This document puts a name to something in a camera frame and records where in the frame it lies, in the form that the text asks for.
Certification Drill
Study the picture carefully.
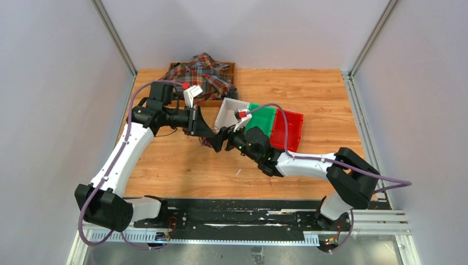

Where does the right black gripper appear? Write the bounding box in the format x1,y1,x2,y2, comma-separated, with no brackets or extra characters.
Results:
207,120,260,163

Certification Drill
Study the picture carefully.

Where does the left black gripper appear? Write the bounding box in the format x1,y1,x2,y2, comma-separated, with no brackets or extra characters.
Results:
163,104,215,137

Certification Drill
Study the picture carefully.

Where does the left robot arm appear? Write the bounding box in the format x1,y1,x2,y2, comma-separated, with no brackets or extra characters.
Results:
75,80,213,232

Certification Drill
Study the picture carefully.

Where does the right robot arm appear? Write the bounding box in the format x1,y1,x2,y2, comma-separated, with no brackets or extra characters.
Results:
207,127,378,230

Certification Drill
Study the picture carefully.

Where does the white plastic bin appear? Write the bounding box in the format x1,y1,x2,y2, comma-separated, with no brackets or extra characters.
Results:
214,98,250,133

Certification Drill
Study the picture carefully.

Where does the green plastic bin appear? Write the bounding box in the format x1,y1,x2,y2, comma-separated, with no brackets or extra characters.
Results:
245,107,276,137

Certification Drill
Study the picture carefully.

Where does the plaid shirt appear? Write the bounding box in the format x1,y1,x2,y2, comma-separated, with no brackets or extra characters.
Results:
157,52,239,102

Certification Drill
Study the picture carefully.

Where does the wooden tray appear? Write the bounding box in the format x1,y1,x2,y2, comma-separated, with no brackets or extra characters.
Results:
166,61,237,108

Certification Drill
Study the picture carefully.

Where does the red plastic bin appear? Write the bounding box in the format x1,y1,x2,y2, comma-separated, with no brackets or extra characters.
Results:
269,109,304,152

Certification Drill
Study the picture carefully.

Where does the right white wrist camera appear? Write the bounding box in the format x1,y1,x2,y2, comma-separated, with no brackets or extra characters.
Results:
233,108,252,132

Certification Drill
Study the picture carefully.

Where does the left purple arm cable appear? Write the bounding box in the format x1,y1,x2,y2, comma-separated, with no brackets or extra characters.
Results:
77,79,185,251

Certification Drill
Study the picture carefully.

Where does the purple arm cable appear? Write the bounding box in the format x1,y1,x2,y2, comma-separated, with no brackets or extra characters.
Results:
77,79,185,251
237,103,413,254

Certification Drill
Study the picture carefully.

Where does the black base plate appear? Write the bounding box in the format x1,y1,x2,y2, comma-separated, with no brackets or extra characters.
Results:
134,198,351,242

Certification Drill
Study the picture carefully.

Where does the aluminium frame rail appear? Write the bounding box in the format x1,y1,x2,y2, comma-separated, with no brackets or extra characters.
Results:
69,204,420,264

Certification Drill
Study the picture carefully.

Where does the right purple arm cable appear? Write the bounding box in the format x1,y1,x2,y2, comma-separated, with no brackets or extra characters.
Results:
237,103,413,254

